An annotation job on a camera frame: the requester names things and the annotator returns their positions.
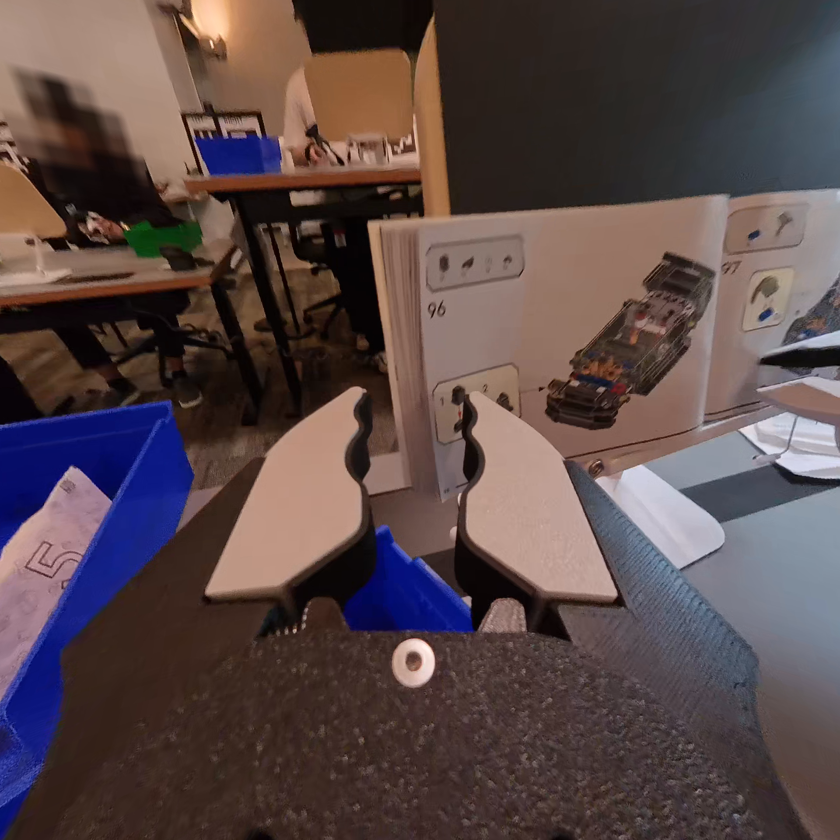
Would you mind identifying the lego instruction booklet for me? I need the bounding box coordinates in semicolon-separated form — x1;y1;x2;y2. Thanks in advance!
367;189;840;503

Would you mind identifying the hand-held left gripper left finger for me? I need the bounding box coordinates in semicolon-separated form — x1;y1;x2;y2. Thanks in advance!
205;386;378;614

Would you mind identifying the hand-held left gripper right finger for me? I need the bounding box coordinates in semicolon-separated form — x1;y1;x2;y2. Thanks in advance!
453;390;621;632

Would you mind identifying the numbered white paper bag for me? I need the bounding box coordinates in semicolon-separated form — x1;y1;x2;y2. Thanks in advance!
0;466;114;697

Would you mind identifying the wooden desk with black legs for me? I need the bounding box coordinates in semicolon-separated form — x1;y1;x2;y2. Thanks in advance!
0;239;265;427
184;165;424;427

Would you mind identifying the blue plastic bin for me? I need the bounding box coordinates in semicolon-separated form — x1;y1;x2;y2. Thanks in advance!
343;524;475;634
0;400;196;815
195;134;283;177

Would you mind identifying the white booklet stand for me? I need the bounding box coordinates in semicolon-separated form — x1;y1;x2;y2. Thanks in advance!
0;233;74;286
564;403;775;571

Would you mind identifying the black office chair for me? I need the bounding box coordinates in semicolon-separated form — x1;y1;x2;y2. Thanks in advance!
287;222;343;337

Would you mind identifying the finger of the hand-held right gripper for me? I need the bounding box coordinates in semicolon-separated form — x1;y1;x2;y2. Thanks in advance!
755;377;840;457
758;328;840;370

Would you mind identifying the green plastic bin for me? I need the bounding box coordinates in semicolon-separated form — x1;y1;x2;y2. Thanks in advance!
122;221;203;259

